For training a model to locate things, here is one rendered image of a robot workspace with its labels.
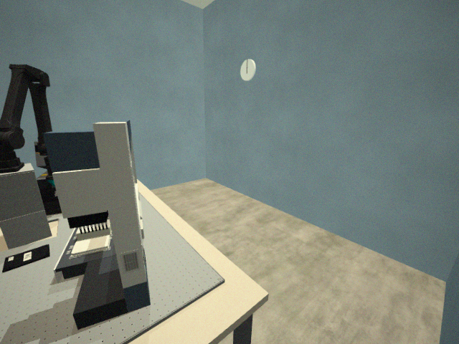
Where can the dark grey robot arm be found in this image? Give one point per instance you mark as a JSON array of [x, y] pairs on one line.
[[22, 78]]

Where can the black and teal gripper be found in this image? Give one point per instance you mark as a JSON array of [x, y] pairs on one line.
[[49, 176]]

